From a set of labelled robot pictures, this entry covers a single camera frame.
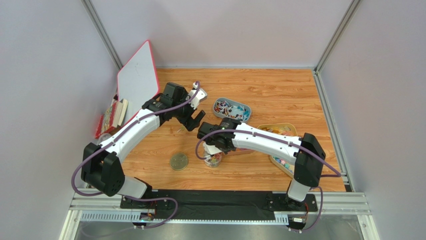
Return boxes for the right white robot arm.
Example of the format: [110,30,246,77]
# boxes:
[197,117,326,203]

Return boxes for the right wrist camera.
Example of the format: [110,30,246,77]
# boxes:
[202,142,222,155]

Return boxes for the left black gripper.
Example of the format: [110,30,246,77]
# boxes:
[172,90,206,131]

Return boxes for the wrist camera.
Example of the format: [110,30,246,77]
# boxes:
[202,142,222,155]
[188,81,208,110]

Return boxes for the pink tray of gummy candies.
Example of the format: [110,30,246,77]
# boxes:
[228,148,254,156]

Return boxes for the beige tray of star candies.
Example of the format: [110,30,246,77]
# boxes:
[269,155,295,178]

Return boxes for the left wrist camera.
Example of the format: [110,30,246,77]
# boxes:
[188,81,208,110]

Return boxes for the white board with red edge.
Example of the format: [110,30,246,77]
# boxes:
[117,40,160,107]

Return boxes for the blue tray of lollipops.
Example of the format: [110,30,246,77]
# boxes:
[212,97,252,123]

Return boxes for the stack of books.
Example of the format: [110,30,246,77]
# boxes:
[94,98,128,139]

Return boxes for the aluminium frame rail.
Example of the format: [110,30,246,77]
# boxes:
[69,191,374,228]

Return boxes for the yellow tray of popsicle candies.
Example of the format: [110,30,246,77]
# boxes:
[257,123,298,137]

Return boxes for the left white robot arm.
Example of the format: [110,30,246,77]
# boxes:
[71,81,208,199]

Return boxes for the gold metal jar lid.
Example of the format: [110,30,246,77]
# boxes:
[169,152,189,171]

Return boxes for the small clear plastic cup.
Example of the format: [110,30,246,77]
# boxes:
[97,133,112,144]

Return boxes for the green lollipop on table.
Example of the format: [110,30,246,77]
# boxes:
[176,126,186,133]

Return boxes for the clear plastic jar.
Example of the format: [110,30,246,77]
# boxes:
[204,152,223,168]

